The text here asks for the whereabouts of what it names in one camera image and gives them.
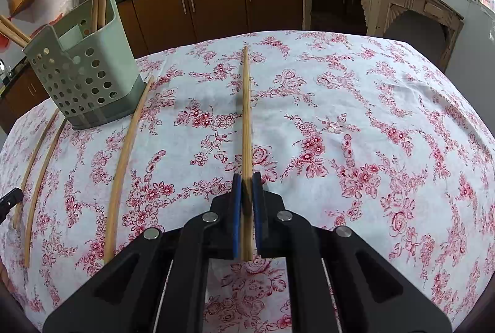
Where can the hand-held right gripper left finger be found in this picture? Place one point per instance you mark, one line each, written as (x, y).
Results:
(236, 217)

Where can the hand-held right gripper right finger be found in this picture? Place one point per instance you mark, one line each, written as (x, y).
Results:
(258, 217)

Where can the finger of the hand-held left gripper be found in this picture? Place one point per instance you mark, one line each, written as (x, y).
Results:
(11, 198)

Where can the green perforated utensil holder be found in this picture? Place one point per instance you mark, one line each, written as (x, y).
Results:
(96, 58)

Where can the floral white red tablecloth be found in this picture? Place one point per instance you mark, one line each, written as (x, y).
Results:
(348, 124)

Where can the wooden base cabinets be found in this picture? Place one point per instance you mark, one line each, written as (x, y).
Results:
(212, 8)

